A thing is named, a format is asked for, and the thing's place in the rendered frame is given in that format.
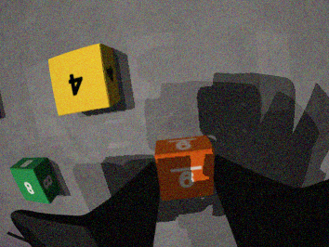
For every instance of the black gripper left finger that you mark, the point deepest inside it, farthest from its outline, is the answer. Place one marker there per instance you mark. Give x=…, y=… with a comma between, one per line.
x=128, y=219

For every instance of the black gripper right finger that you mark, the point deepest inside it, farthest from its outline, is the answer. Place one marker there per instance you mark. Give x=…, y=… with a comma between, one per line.
x=263, y=212

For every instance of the yellow block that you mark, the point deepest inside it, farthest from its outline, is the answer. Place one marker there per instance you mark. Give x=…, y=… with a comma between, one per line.
x=84, y=79

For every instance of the green block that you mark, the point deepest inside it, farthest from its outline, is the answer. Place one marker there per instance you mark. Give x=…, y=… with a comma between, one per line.
x=36, y=180

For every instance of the orange block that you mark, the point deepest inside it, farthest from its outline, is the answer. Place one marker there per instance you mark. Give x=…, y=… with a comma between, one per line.
x=185, y=167

